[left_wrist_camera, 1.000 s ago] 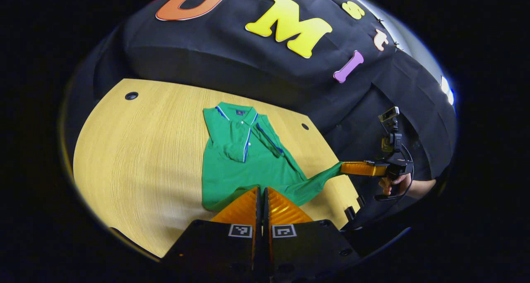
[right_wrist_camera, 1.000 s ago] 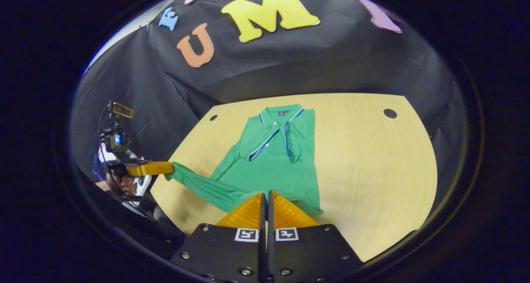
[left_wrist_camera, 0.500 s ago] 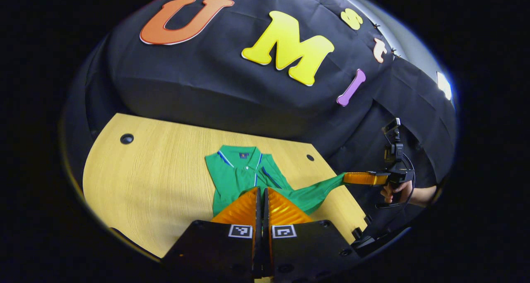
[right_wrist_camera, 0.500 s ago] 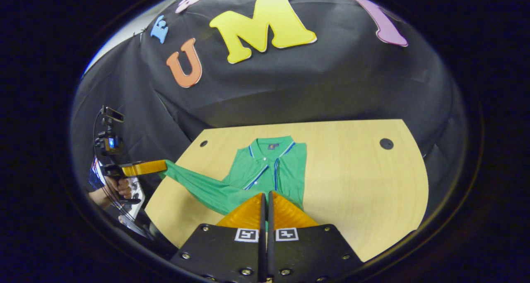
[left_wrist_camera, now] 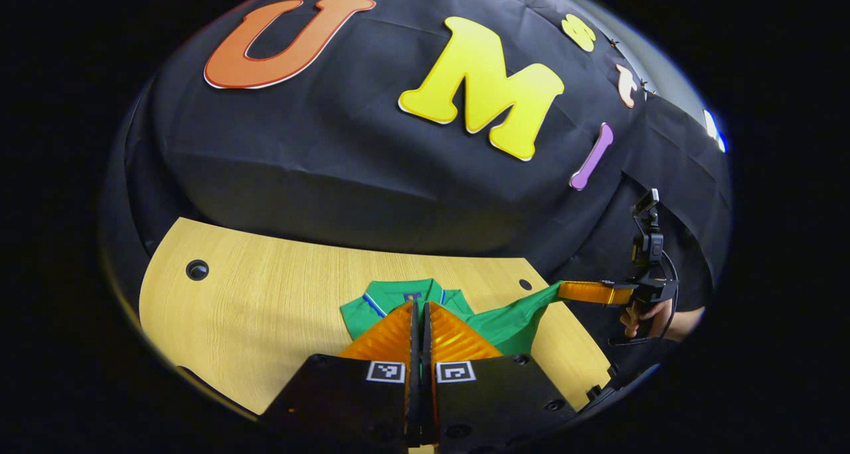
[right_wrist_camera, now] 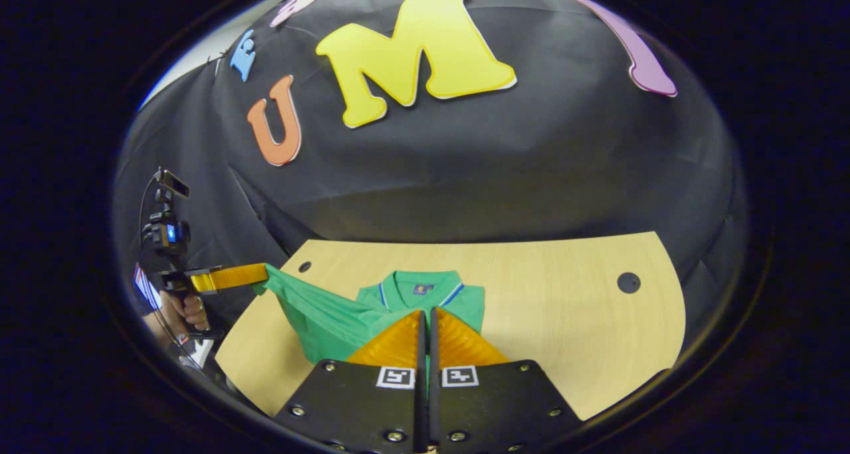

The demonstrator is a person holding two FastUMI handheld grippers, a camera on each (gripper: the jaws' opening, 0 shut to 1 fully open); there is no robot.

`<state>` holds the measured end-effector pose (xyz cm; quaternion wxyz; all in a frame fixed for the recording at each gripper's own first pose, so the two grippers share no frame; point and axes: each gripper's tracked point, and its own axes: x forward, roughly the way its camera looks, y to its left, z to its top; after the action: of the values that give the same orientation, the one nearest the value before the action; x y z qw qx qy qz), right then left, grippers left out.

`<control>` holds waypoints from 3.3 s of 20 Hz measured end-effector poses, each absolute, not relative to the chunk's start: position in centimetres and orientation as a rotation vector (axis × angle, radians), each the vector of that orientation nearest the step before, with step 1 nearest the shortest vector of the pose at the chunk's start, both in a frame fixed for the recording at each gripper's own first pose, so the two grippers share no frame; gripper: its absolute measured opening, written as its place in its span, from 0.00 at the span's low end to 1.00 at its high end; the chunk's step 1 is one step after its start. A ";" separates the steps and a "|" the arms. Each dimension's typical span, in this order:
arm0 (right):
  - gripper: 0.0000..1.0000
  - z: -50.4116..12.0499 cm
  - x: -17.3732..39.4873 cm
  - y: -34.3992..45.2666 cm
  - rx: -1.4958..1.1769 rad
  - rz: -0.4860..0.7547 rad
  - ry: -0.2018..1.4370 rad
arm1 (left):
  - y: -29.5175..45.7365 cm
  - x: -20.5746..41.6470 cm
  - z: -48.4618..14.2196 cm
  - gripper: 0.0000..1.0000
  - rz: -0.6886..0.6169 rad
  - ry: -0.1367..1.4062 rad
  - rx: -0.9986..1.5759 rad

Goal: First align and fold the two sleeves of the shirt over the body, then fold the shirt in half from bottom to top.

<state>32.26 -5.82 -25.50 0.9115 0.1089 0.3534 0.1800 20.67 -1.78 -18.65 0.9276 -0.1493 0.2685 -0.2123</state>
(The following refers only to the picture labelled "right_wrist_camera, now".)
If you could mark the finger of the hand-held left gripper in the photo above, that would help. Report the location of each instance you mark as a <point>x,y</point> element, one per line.
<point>229,278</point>

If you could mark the computer monitor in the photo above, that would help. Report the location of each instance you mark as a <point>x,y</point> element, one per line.
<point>146,288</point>

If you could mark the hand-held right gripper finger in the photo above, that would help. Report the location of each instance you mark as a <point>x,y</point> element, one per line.
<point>433,341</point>
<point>422,341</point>

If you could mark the green T-shirt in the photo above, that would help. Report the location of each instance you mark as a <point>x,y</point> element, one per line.
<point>319,314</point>

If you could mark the white side desk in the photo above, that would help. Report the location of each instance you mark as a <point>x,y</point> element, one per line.
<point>199,354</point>

